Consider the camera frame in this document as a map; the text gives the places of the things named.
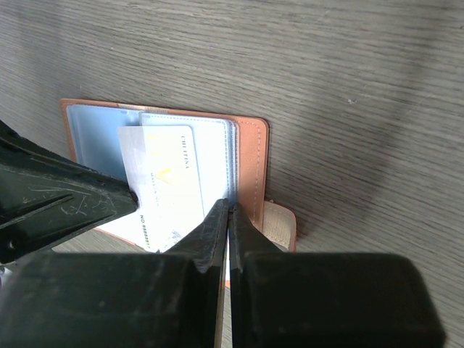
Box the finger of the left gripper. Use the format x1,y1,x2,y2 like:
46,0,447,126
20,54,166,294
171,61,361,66
1,123,138,265

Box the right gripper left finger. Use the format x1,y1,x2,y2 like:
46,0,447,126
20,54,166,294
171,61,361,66
159,199,228,347

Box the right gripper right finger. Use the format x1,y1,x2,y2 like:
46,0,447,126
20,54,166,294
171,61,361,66
228,204,286,347

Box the tan leather card holder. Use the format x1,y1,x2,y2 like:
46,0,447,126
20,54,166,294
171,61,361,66
59,99,297,252

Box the silver VIP card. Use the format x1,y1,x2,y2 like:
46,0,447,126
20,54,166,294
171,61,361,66
118,125,204,252

